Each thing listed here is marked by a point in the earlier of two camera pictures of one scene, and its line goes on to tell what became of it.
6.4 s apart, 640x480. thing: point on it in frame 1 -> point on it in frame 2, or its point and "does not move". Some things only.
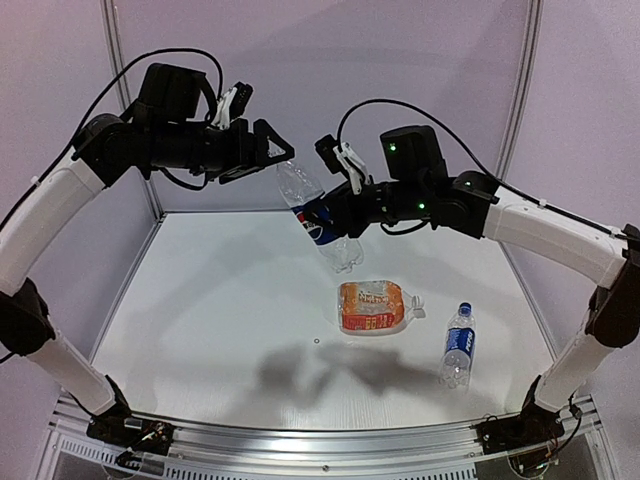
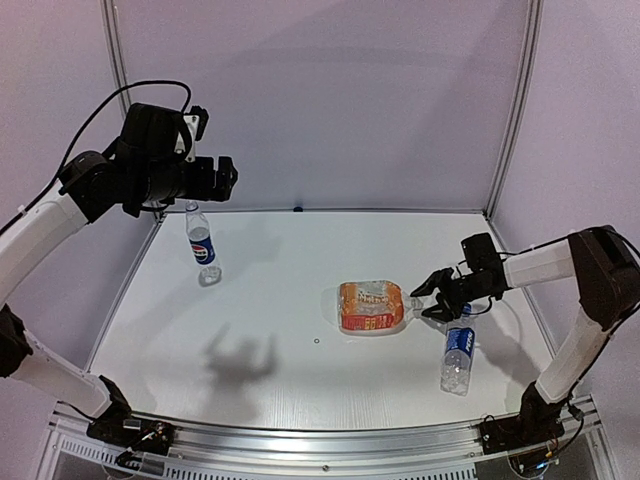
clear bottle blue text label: (459, 350) does not move
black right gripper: (347, 210) -> (448, 293)
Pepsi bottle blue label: (318, 222) -> (201, 245)
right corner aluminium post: (534, 21) does not move
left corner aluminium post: (112, 20) does not move
